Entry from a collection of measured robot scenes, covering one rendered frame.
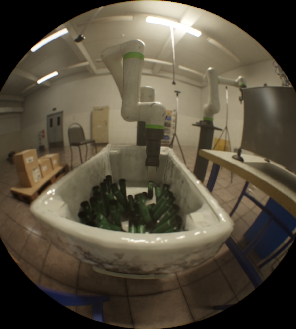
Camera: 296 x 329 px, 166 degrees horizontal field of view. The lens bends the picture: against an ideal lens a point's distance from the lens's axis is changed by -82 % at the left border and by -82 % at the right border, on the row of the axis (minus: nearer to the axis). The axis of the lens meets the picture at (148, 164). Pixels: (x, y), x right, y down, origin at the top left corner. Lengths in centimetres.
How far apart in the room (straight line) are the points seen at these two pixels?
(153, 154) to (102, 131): 484
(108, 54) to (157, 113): 50
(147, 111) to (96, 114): 498
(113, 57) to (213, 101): 86
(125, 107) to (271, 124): 58
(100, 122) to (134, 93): 481
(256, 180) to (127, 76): 64
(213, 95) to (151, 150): 83
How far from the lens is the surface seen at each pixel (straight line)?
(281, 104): 40
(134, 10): 406
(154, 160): 52
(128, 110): 51
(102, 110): 534
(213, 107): 104
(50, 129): 763
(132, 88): 54
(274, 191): 29
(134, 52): 64
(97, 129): 534
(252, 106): 42
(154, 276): 58
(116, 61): 76
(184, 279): 86
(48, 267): 107
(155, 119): 48
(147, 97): 82
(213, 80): 117
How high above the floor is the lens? 81
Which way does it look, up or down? 20 degrees down
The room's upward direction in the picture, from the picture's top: 3 degrees clockwise
